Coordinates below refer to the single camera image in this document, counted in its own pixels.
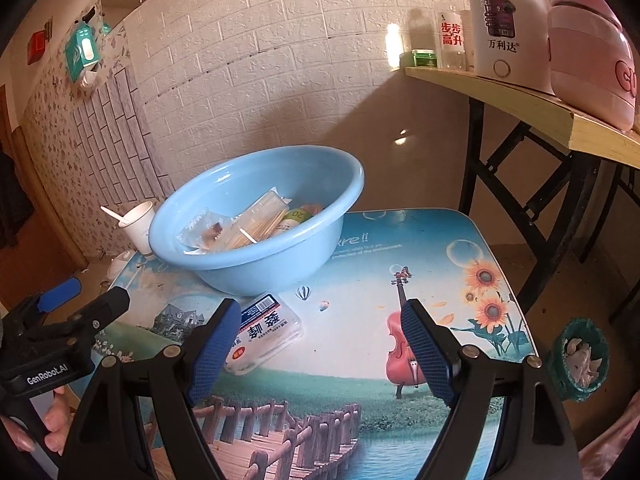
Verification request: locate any toothpick box with blue label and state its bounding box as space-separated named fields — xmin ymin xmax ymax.
xmin=222 ymin=292 xmax=304 ymax=376

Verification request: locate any red wall box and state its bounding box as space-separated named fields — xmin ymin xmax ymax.
xmin=29 ymin=19 xmax=53 ymax=65

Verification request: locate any white paper cup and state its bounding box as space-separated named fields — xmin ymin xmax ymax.
xmin=118 ymin=201 xmax=157 ymax=256

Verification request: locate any green mesh waste basket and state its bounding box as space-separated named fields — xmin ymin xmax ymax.
xmin=546 ymin=317 xmax=611 ymax=403

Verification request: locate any glass bottle with red label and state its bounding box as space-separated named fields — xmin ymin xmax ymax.
xmin=436 ymin=0 xmax=467 ymax=70

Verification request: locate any green labelled can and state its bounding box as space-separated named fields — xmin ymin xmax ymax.
xmin=272 ymin=207 xmax=316 ymax=233

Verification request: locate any pink kitchen appliance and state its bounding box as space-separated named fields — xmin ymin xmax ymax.
xmin=546 ymin=0 xmax=640 ymax=133

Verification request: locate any clear pack of toothpicks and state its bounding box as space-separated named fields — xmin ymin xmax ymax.
xmin=220 ymin=187 xmax=291 ymax=251

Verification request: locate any dark hanging cloth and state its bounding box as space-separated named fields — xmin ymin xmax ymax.
xmin=0 ymin=140 xmax=36 ymax=251

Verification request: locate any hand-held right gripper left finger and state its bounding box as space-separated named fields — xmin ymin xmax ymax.
xmin=57 ymin=298 xmax=243 ymax=480

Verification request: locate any green wall tissue box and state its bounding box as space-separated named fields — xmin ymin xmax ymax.
xmin=65 ymin=20 xmax=103 ymax=96

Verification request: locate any white plastic spoon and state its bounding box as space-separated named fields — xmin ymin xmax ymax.
xmin=100 ymin=205 xmax=130 ymax=226

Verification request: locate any light blue plastic basin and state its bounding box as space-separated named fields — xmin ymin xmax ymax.
xmin=148 ymin=145 xmax=366 ymax=297

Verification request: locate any pink cloth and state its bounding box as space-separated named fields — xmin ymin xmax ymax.
xmin=580 ymin=390 xmax=640 ymax=480

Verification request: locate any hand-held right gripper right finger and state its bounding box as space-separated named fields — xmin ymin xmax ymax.
xmin=400 ymin=298 xmax=583 ymax=480

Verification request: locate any clear plastic food bag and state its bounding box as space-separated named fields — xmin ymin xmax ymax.
xmin=181 ymin=210 xmax=236 ymax=253

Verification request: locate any person's left hand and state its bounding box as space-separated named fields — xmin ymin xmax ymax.
xmin=0 ymin=384 xmax=76 ymax=456

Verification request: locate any white electric kettle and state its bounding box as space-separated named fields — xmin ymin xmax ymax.
xmin=460 ymin=0 xmax=556 ymax=96

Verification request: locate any folding table with yellow top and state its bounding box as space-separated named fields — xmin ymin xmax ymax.
xmin=404 ymin=66 xmax=640 ymax=331

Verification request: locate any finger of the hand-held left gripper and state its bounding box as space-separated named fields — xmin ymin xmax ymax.
xmin=0 ymin=277 xmax=82 ymax=341
xmin=60 ymin=287 xmax=131 ymax=341

